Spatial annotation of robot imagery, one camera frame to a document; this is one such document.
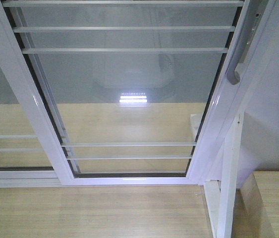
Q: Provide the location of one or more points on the white framed sliding glass door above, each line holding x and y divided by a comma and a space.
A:
130, 52

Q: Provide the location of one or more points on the grey metal door handle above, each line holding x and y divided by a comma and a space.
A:
232, 76

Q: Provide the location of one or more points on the door lock latch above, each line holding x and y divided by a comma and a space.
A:
254, 27

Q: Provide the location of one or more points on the light wooden floor platform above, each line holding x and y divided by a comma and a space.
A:
124, 173

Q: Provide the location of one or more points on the white wooden support brace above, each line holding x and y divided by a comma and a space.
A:
220, 185

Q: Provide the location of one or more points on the fixed glass panel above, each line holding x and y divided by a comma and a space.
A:
23, 162

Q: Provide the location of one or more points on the white door frame post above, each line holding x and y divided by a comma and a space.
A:
256, 96

